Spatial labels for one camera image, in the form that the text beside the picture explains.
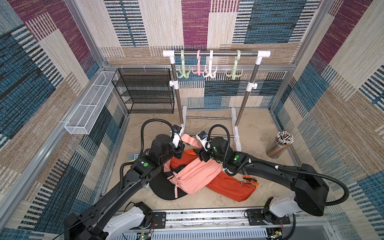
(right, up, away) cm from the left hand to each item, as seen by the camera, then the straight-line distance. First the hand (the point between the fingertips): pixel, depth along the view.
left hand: (183, 139), depth 74 cm
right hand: (+9, -5, +8) cm, 13 cm away
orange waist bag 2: (+25, -25, +4) cm, 36 cm away
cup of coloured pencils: (+53, -1, +7) cm, 54 cm away
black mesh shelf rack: (-30, +32, +37) cm, 58 cm away
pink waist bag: (+6, -18, +4) cm, 20 cm away
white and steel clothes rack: (+34, +11, +25) cm, 43 cm away
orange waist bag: (+2, -13, +23) cm, 26 cm away
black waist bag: (-11, -27, +7) cm, 29 cm away
